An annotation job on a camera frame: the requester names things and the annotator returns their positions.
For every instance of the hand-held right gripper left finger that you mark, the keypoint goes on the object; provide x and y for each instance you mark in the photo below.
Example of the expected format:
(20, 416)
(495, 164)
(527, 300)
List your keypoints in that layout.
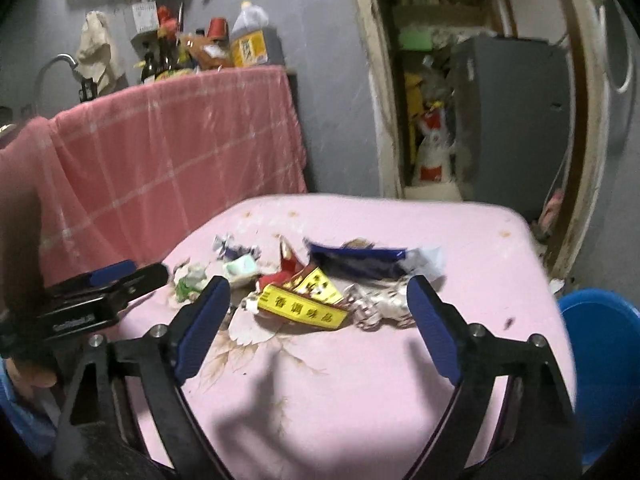
(202, 332)

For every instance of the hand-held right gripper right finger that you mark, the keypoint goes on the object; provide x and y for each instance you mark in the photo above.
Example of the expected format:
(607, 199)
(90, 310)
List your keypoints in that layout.
(435, 332)

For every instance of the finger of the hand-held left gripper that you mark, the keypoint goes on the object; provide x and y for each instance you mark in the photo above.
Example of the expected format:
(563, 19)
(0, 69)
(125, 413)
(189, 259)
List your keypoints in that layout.
(114, 271)
(145, 280)

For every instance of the white plastic wrapper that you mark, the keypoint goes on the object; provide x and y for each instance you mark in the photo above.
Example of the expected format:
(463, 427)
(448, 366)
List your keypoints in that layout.
(427, 261)

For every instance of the dark blue snack wrapper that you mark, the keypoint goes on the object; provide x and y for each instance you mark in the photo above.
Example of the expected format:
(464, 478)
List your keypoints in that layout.
(350, 262)

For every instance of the red wrapper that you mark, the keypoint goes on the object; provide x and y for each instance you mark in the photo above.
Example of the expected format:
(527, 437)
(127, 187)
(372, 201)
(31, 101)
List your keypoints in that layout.
(290, 265)

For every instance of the blue plastic bucket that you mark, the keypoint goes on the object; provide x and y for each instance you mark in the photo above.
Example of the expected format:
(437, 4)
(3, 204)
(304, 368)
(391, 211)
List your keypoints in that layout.
(605, 360)

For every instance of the person's left hand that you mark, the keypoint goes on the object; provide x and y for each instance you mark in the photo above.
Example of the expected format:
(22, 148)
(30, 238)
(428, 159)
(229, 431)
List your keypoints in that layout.
(31, 372)

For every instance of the green and white crumpled wrapper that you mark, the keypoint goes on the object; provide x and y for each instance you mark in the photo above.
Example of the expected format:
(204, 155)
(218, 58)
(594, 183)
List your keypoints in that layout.
(190, 282)

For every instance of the silver crumpled wrapper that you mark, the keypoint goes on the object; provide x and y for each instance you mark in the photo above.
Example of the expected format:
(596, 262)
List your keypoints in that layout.
(380, 305)

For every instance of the white and green packet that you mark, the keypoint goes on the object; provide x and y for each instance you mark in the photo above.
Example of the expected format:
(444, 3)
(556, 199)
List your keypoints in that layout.
(242, 266)

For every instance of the blue and white crumpled wrapper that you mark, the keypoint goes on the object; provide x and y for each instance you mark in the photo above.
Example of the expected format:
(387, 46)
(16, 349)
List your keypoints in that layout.
(232, 246)

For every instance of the yellow seasoning packet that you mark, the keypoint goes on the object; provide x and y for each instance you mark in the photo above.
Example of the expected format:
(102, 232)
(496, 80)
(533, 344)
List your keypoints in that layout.
(300, 311)

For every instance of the pink floral tablecloth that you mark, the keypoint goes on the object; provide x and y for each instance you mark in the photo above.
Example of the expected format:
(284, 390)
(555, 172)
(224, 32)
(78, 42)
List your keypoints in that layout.
(350, 390)

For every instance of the blue cloth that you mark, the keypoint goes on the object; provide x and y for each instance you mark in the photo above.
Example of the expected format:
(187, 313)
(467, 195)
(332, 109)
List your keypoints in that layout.
(25, 420)

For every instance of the brown paper scrap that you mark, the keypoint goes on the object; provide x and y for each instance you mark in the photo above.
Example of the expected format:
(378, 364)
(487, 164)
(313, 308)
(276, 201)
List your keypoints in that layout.
(357, 244)

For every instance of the pink checked cloth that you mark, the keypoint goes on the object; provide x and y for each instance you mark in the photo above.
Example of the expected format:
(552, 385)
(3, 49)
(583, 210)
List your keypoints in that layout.
(175, 150)

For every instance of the pink slipper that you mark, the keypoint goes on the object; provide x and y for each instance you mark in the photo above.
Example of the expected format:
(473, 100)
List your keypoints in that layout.
(550, 210)

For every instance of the white and red sack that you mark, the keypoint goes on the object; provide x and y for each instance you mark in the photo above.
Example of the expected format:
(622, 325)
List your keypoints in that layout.
(435, 157)

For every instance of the dark sauce bottle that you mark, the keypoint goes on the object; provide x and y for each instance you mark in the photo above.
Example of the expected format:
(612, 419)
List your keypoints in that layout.
(147, 67)
(167, 57)

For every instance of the grey cabinet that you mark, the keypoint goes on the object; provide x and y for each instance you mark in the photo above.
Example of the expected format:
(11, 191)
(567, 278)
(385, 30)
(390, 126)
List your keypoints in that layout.
(505, 125)

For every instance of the metal faucet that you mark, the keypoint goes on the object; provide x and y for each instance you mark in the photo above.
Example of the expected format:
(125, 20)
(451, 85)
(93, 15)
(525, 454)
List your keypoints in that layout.
(57, 58)

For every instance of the beige hanging rag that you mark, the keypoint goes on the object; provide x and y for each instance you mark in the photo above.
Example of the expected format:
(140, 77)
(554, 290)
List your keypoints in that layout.
(97, 50)

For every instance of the brown snack bag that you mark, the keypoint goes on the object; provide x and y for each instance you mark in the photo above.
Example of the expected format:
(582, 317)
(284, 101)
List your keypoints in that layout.
(202, 52)

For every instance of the yellow bag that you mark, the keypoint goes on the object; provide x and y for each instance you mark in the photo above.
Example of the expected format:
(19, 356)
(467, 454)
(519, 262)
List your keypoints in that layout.
(412, 95)

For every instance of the white perforated utensil holder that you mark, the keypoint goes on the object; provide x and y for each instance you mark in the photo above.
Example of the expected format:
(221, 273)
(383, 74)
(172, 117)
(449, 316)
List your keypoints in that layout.
(145, 16)

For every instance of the red cup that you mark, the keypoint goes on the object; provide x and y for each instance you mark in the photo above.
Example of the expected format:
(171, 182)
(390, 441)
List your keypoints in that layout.
(217, 30)

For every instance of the large cooking oil bottle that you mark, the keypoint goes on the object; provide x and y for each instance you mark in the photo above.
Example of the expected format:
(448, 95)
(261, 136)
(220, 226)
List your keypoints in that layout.
(255, 35)

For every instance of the green box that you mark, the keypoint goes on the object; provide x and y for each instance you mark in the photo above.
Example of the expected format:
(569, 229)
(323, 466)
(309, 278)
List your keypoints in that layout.
(415, 38)

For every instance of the white door frame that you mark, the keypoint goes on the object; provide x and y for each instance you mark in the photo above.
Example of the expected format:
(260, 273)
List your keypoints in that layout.
(380, 110)

